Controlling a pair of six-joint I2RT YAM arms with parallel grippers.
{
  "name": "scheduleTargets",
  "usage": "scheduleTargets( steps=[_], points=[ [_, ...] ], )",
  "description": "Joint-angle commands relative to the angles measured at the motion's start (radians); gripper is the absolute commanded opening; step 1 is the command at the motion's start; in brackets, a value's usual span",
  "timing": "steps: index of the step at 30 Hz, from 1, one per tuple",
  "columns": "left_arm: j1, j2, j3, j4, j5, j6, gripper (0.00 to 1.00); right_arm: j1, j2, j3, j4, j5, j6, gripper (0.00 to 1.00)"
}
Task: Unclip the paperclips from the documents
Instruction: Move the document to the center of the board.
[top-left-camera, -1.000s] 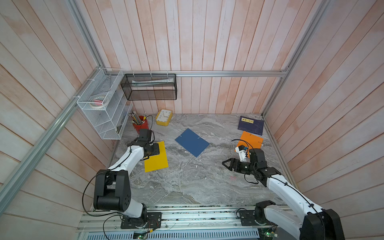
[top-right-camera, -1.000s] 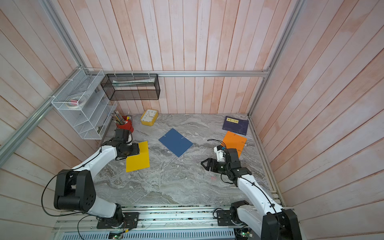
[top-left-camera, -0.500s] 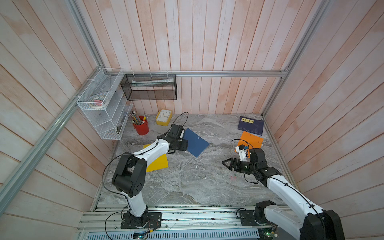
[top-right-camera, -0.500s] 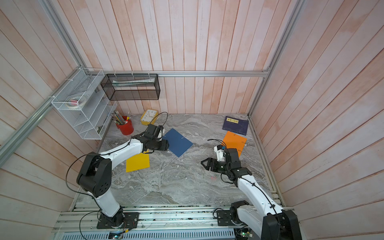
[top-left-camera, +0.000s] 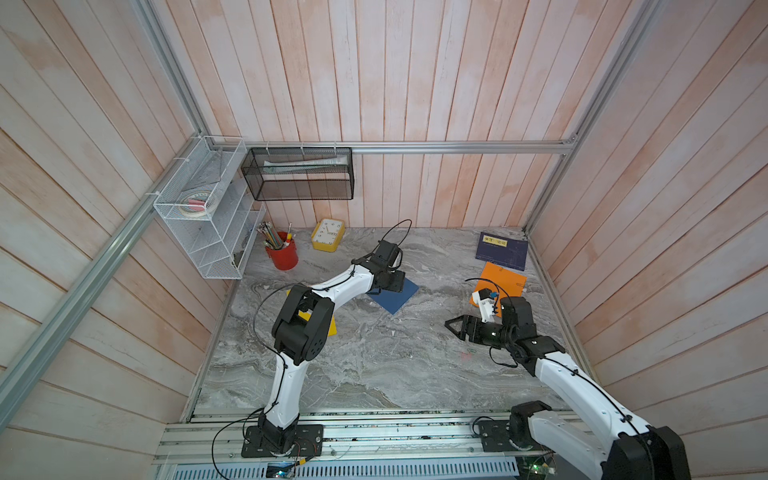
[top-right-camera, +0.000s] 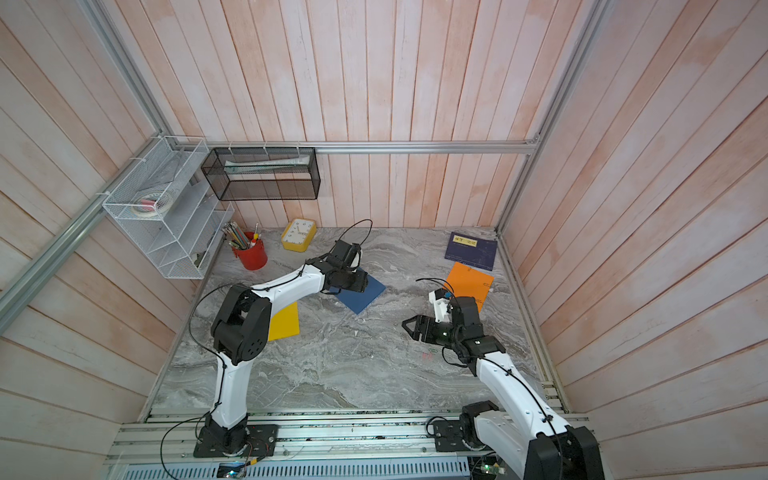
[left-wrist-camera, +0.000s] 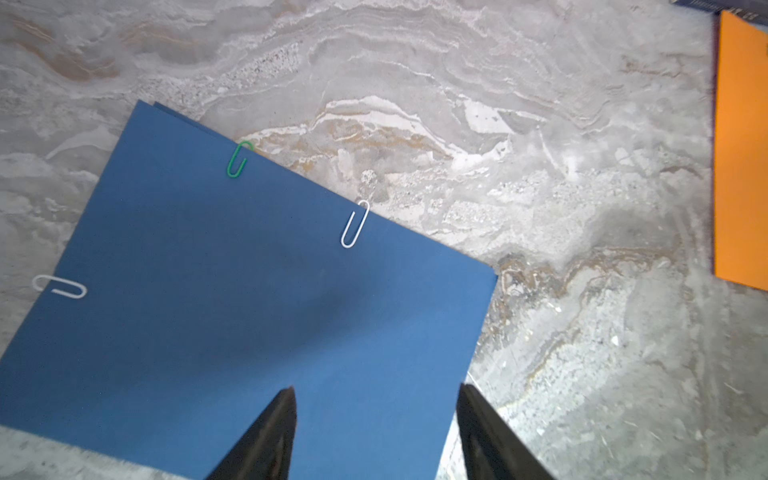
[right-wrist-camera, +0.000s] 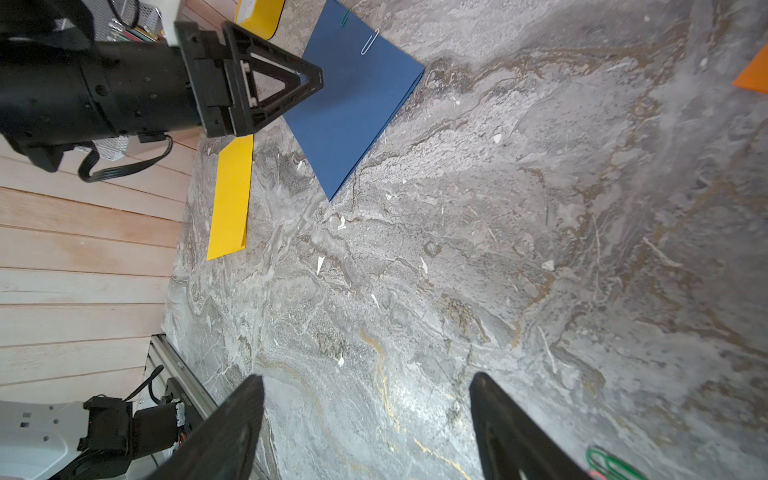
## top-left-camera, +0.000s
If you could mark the yellow alarm clock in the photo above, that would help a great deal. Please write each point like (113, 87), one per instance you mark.
(327, 235)

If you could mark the yellow paper document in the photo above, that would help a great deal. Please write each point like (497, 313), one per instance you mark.
(308, 307)

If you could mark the red pencil cup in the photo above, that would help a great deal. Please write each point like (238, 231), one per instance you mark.
(286, 258)

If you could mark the tape roll in rack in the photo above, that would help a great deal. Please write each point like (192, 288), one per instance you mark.
(198, 204)

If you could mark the orange paper document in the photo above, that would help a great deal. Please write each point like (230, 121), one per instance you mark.
(506, 282)

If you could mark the pencils in cup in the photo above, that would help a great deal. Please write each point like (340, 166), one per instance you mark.
(273, 239)

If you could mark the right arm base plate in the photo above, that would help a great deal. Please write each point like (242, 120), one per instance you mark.
(498, 436)

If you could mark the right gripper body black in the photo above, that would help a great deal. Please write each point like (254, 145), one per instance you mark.
(499, 337)

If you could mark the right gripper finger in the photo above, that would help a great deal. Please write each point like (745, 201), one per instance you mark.
(466, 335)
(463, 322)

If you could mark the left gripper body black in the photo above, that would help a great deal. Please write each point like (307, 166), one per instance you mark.
(393, 281)

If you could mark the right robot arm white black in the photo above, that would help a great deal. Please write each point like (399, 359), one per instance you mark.
(617, 444)

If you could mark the blue paper document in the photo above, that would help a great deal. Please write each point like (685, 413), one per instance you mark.
(392, 302)

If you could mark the black mesh basket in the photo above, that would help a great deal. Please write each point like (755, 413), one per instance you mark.
(299, 173)

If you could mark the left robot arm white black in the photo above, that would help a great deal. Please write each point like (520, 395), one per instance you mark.
(300, 333)

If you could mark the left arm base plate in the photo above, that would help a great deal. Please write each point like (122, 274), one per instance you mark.
(303, 441)

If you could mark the dark navy notebook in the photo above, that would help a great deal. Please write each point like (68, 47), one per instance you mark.
(502, 251)

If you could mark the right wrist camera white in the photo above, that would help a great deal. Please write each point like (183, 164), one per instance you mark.
(486, 301)

